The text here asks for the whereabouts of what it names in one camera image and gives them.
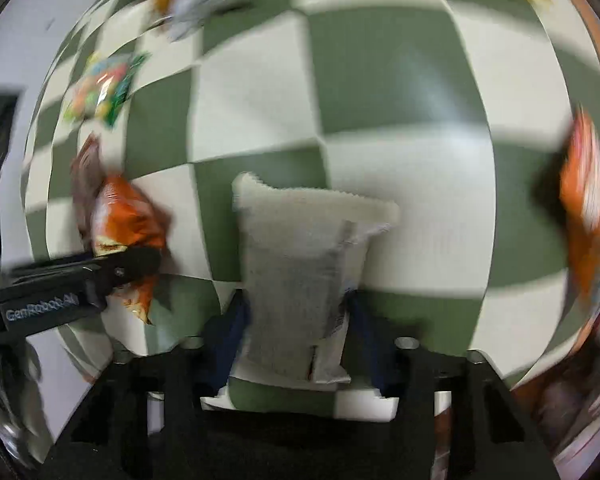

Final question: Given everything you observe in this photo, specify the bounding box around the colourful candy bag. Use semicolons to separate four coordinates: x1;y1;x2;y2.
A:
64;52;148;128

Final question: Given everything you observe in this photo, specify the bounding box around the brown small cookie packet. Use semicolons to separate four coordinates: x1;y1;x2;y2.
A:
70;133;106;249

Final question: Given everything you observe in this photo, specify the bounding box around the white snack bar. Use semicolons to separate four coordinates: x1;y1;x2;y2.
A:
232;172;400;388

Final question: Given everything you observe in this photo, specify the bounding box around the small orange panda packet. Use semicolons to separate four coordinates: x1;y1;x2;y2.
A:
91;174;171;325

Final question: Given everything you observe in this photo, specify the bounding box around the orange panda biscuit packet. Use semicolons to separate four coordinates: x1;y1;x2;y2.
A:
559;107;600;300

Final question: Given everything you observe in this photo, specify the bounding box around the green white checkered mat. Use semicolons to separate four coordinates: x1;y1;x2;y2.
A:
19;0;600;421

